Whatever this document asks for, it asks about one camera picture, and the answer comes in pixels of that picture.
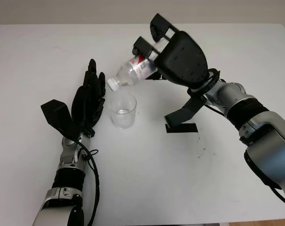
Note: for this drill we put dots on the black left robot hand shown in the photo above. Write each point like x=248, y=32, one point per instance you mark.
x=85, y=103

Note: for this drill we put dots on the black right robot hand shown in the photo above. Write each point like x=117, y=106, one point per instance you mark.
x=182, y=58

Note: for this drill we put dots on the clear plastic water bottle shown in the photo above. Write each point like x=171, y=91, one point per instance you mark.
x=132, y=71

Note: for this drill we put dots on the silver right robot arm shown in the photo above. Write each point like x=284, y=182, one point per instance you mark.
x=262, y=127

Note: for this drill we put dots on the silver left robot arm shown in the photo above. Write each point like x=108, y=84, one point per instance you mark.
x=67, y=179

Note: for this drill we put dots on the clear glass cup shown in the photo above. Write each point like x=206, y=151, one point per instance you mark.
x=122, y=110

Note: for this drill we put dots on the black tape mark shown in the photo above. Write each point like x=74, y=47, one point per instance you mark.
x=187, y=129

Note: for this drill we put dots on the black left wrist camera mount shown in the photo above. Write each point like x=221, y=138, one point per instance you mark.
x=56, y=114

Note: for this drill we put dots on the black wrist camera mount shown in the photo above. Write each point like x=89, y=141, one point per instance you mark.
x=56, y=114
x=182, y=113

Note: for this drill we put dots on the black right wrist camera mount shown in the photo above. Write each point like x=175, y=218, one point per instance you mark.
x=182, y=113

